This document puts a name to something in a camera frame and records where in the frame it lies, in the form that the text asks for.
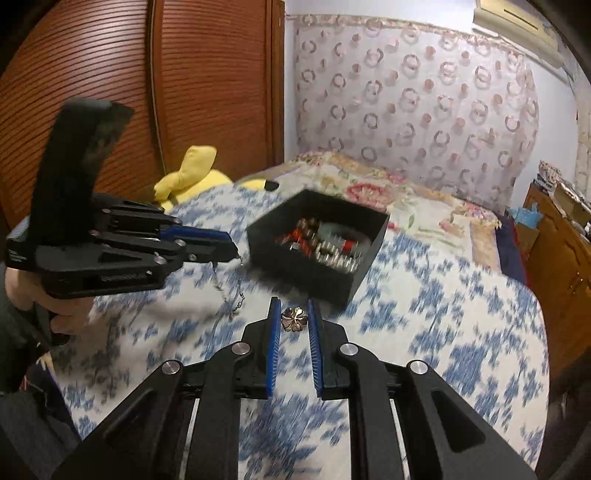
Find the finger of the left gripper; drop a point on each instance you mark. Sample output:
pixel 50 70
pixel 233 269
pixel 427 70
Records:
pixel 210 253
pixel 196 236

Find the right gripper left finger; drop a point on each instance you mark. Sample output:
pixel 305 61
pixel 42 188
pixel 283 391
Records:
pixel 182 421

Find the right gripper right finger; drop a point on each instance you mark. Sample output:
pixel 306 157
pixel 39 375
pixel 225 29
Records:
pixel 405 421

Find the small flower brooch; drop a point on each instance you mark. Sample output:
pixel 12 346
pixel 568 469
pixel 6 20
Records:
pixel 294 319

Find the pale green jade bangle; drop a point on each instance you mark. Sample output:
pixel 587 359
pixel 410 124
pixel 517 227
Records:
pixel 344 237

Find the black jewelry box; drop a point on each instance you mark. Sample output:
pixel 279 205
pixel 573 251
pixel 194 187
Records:
pixel 284 243

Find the person's left hand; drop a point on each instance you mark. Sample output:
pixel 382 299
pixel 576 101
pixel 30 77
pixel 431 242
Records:
pixel 24 290

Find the yellow Pikachu plush toy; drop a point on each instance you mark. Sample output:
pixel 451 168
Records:
pixel 194 176

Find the blue floral bed cover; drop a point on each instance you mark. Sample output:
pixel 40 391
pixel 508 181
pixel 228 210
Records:
pixel 300 338

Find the brown louvered wardrobe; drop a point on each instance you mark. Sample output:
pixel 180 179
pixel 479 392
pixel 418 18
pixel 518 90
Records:
pixel 194 72

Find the wooden sideboard cabinet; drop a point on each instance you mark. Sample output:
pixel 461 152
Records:
pixel 557 263

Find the pink floral quilt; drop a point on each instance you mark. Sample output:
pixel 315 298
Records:
pixel 440 219

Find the blue tissue paper bag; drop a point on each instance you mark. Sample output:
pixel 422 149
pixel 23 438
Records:
pixel 529 217

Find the cardboard box on cabinet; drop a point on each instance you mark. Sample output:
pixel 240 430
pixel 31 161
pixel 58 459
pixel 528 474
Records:
pixel 572 202

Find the sheer circle pattern curtain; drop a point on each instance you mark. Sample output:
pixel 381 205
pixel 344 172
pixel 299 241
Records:
pixel 452 111

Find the beige side curtain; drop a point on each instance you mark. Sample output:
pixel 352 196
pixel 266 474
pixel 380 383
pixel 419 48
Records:
pixel 582 164

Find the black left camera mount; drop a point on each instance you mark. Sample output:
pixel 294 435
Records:
pixel 83 135

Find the white wall air conditioner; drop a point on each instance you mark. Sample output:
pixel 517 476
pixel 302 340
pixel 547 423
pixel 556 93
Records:
pixel 518 25

